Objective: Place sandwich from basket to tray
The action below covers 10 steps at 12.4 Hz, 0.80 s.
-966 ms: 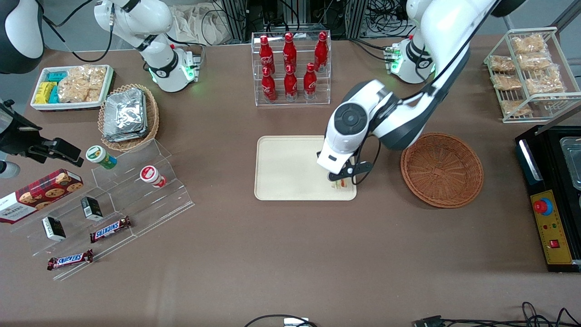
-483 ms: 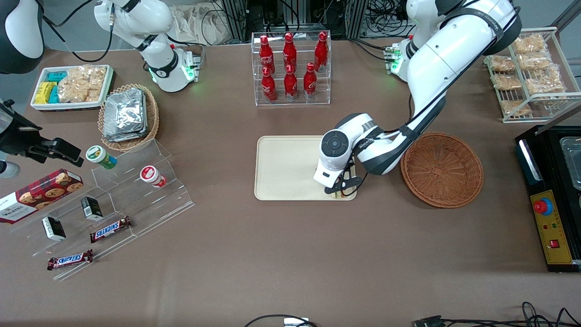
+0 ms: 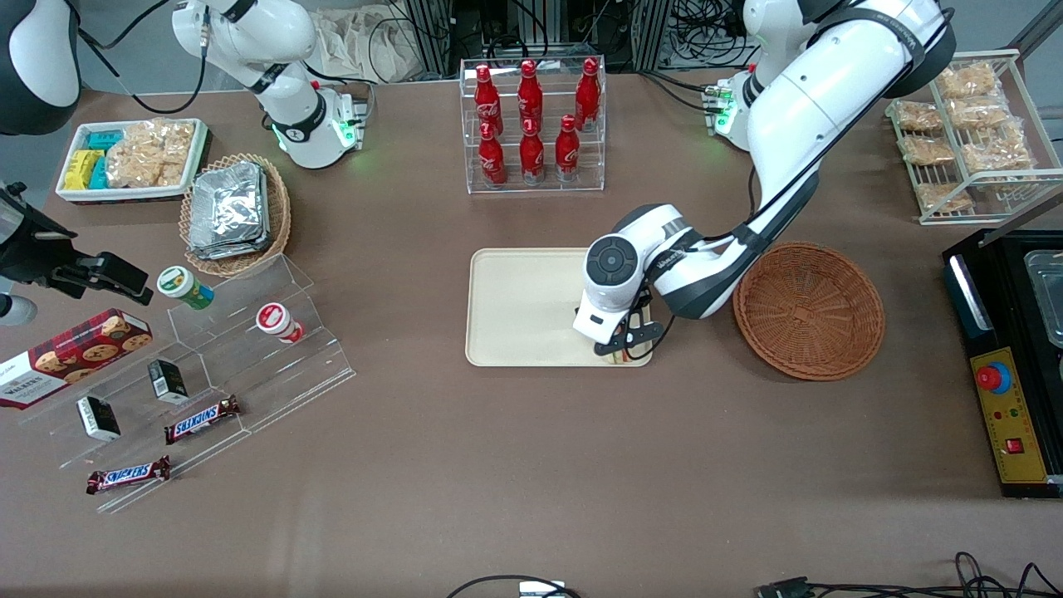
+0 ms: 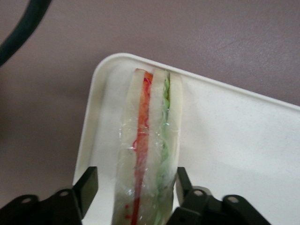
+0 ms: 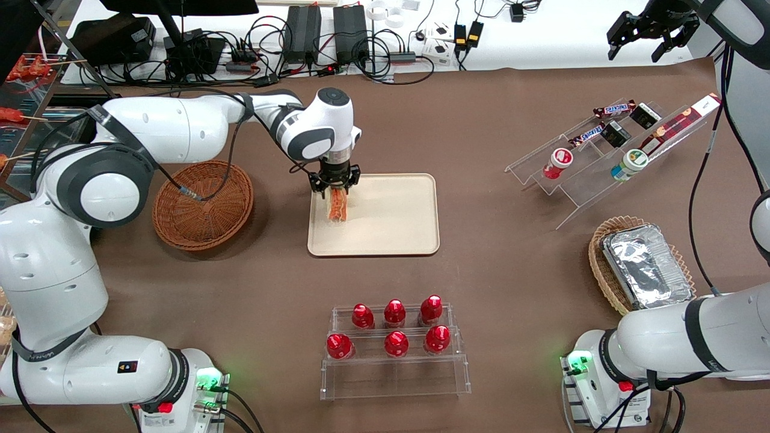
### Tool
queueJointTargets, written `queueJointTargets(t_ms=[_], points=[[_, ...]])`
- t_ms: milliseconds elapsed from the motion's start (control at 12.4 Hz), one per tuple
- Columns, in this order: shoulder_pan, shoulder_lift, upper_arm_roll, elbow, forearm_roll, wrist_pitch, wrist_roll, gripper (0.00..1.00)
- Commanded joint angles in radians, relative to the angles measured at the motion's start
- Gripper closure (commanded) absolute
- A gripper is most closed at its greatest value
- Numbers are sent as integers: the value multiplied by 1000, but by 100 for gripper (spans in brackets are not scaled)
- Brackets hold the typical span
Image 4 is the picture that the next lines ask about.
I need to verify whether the cream plastic tray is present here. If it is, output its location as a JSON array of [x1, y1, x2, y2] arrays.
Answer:
[[72, 52, 300, 225]]

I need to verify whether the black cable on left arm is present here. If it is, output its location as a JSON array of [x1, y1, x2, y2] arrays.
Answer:
[[0, 0, 52, 68]]

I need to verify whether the triangle sandwich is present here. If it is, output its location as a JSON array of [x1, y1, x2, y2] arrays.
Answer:
[[111, 67, 184, 225]]

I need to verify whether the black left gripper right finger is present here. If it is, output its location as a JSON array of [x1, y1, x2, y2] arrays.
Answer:
[[166, 166, 270, 225]]

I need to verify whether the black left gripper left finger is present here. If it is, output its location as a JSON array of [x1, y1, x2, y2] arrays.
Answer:
[[0, 166, 99, 225]]

